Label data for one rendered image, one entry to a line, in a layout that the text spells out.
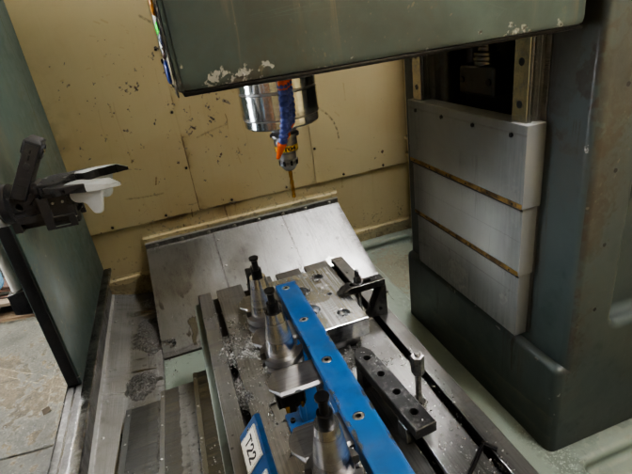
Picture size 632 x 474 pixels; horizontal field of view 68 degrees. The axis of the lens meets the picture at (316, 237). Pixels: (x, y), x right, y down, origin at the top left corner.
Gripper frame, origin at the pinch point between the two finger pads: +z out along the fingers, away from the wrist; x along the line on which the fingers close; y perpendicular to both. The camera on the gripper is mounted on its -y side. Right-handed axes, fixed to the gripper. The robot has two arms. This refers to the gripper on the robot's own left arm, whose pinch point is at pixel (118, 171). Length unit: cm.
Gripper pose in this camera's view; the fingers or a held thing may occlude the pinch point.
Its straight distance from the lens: 92.6
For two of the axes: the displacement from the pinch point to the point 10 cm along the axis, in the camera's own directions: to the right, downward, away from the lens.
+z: 9.6, -2.1, 1.6
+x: 2.4, 3.9, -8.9
